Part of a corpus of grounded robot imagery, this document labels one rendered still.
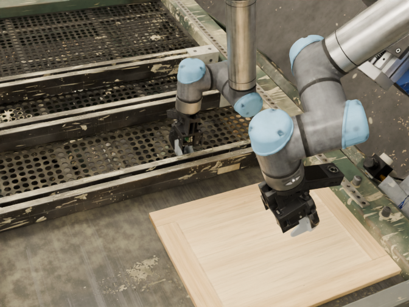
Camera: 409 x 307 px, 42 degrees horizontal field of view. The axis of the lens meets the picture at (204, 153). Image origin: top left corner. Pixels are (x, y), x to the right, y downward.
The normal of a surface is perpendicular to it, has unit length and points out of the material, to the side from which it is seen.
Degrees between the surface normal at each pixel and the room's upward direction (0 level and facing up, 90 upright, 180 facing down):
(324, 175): 60
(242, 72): 72
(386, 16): 25
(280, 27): 0
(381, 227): 53
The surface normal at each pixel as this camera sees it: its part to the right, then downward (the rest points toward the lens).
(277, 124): -0.29, -0.61
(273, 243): 0.09, -0.76
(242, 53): -0.02, 0.69
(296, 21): -0.66, -0.29
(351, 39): -0.59, 0.13
